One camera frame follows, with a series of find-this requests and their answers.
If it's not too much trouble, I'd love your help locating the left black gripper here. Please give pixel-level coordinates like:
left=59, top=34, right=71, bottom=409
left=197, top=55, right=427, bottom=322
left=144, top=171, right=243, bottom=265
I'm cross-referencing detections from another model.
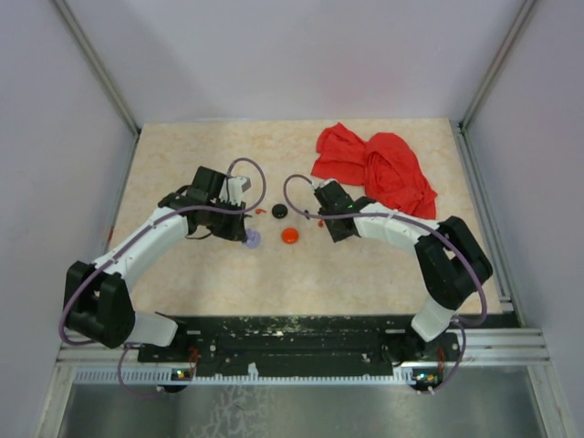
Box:
left=207, top=196, right=247, bottom=242

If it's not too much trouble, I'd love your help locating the purple earbud charging case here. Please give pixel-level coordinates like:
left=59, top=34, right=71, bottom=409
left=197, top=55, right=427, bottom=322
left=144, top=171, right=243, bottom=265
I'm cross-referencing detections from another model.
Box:
left=243, top=228, right=261, bottom=249

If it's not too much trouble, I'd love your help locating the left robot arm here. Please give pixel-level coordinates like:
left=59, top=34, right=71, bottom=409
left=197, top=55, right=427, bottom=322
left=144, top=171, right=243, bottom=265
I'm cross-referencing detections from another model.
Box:
left=59, top=167, right=251, bottom=362

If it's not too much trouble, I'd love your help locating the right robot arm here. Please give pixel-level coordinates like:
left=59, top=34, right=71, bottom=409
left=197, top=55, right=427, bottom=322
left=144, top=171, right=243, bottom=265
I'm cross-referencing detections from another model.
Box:
left=314, top=179, right=493, bottom=361

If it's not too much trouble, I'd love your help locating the red round charging case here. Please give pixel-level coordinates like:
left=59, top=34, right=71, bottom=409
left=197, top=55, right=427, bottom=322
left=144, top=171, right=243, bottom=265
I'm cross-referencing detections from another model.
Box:
left=281, top=227, right=299, bottom=245

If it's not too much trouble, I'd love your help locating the black round charging case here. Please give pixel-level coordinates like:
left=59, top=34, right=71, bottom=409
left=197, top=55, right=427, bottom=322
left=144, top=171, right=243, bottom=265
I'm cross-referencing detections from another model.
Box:
left=271, top=203, right=288, bottom=219

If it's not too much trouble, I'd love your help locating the red crumpled cloth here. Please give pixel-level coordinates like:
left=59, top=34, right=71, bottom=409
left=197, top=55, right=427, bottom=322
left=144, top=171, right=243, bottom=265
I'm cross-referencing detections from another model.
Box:
left=311, top=123, right=437, bottom=219

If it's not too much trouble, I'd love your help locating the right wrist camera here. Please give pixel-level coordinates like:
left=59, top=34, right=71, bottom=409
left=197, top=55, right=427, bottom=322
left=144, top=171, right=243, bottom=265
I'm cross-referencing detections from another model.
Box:
left=312, top=179, right=339, bottom=195

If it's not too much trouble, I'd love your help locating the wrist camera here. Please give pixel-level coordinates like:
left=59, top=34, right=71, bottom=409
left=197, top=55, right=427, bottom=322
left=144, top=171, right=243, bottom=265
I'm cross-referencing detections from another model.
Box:
left=312, top=179, right=339, bottom=195
left=220, top=176, right=251, bottom=206

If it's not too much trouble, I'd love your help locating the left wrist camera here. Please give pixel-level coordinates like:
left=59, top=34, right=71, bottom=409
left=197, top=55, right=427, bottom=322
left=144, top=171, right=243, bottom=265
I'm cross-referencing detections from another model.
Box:
left=220, top=176, right=251, bottom=206

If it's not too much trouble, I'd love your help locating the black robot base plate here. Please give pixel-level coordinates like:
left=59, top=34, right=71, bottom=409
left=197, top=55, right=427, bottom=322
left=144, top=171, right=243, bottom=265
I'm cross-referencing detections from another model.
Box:
left=138, top=315, right=460, bottom=378

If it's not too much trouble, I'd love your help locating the white slotted cable duct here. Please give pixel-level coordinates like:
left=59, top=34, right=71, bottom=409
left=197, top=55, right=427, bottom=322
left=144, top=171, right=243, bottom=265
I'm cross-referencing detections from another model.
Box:
left=73, top=364, right=443, bottom=385

